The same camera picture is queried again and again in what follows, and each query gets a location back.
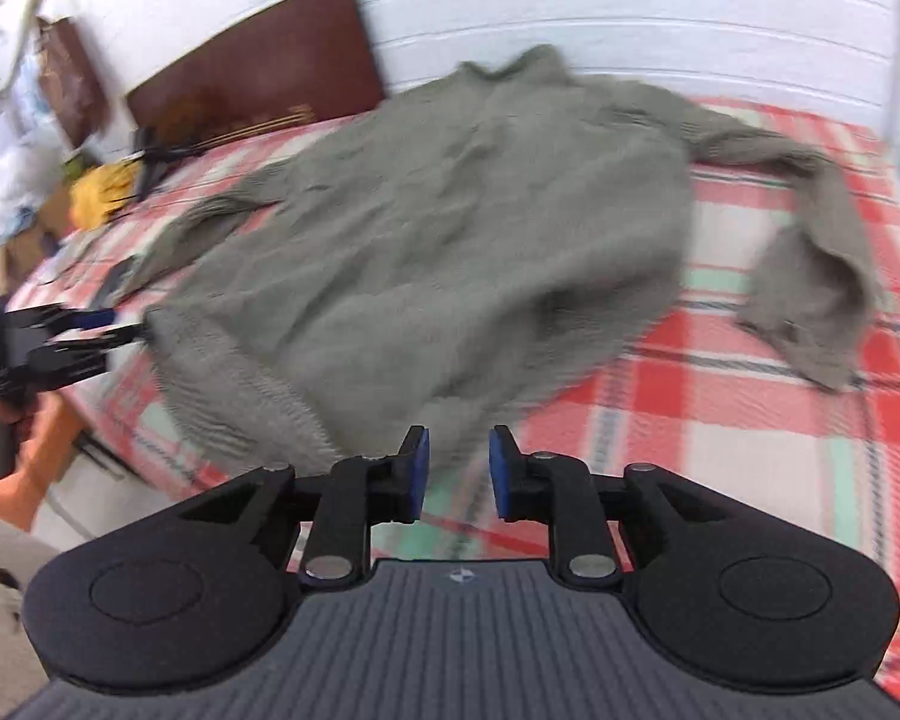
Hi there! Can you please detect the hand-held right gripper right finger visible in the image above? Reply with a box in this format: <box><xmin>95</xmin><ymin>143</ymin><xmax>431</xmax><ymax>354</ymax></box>
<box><xmin>489</xmin><ymin>424</ymin><xmax>728</xmax><ymax>582</ymax></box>

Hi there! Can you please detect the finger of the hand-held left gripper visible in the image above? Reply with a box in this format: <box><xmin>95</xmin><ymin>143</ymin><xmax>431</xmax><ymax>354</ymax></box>
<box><xmin>4</xmin><ymin>304</ymin><xmax>121</xmax><ymax>335</ymax></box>
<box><xmin>0</xmin><ymin>322</ymin><xmax>147</xmax><ymax>395</ymax></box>

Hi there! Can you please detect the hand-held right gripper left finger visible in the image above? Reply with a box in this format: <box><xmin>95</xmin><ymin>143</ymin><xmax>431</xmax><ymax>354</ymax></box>
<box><xmin>180</xmin><ymin>424</ymin><xmax>432</xmax><ymax>586</ymax></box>

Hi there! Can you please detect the grey striped sweater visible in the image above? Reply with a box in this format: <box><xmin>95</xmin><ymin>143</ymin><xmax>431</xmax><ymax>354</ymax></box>
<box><xmin>131</xmin><ymin>45</ymin><xmax>882</xmax><ymax>481</ymax></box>

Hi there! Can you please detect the black smartphone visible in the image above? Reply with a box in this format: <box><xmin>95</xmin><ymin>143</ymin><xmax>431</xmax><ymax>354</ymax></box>
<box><xmin>97</xmin><ymin>255</ymin><xmax>145</xmax><ymax>302</ymax></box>

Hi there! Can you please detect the cardboard box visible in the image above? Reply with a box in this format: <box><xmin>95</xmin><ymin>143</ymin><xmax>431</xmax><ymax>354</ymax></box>
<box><xmin>0</xmin><ymin>187</ymin><xmax>76</xmax><ymax>293</ymax></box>

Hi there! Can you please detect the yellow cloth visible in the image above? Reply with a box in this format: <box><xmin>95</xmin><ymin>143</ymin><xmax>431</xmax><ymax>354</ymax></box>
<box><xmin>70</xmin><ymin>161</ymin><xmax>140</xmax><ymax>230</ymax></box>

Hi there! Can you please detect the white plastic bag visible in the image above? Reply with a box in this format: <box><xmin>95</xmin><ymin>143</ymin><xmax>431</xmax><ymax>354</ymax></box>
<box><xmin>0</xmin><ymin>127</ymin><xmax>68</xmax><ymax>241</ymax></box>

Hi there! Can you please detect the person's beige fleece clothing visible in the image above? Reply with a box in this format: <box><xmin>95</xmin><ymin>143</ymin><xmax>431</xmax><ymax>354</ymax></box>
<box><xmin>0</xmin><ymin>502</ymin><xmax>57</xmax><ymax>717</ymax></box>

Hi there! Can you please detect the red plaid blanket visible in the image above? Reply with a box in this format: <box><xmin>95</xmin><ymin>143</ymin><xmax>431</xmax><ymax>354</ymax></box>
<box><xmin>7</xmin><ymin>94</ymin><xmax>900</xmax><ymax>713</ymax></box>

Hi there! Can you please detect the brown wooden headboard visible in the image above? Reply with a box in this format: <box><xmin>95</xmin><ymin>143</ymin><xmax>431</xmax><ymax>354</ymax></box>
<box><xmin>124</xmin><ymin>0</ymin><xmax>387</xmax><ymax>155</ymax></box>

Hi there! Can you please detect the black device with grey handle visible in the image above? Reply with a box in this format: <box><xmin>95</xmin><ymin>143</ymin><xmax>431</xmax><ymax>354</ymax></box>
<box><xmin>127</xmin><ymin>127</ymin><xmax>211</xmax><ymax>200</ymax></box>

